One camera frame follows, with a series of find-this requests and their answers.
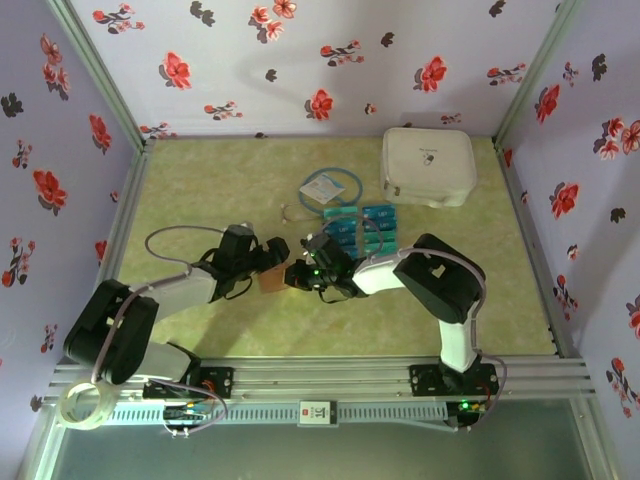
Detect aluminium frame leg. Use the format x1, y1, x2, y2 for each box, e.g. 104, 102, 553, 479
569, 398, 621, 480
17, 422, 69, 480

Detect white red label card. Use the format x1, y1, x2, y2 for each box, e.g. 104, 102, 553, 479
298, 398, 339, 428

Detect white slotted cable duct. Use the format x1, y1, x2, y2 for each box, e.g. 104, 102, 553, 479
102, 402, 449, 425

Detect white blue paper packet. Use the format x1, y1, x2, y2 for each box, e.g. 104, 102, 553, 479
298, 172, 346, 204

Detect brown card holder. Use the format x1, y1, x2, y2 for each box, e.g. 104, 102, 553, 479
258, 266, 288, 295

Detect thin grey cord white ends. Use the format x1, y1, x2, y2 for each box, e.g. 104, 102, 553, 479
279, 201, 324, 224

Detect blue wipe packets group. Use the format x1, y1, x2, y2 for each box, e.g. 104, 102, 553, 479
324, 219, 359, 237

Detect aluminium side rail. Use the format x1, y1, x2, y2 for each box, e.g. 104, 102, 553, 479
494, 141, 585, 359
97, 139, 157, 289

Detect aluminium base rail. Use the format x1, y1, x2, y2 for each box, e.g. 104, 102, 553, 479
42, 354, 599, 404

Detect clear tape roll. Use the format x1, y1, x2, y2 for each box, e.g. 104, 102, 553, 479
58, 380, 114, 431

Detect grey left arm cable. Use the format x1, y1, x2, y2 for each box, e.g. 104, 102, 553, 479
89, 224, 231, 437

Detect blue cord ring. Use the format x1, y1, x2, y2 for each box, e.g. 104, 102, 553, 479
298, 167, 365, 211

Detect small circuit board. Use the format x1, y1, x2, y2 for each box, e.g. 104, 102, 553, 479
452, 398, 489, 417
162, 402, 214, 424

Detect aluminium corner post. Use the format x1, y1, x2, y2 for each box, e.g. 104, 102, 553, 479
491, 0, 585, 151
45, 0, 157, 151

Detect white zip pouch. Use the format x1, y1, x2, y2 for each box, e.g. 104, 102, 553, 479
378, 126, 477, 208

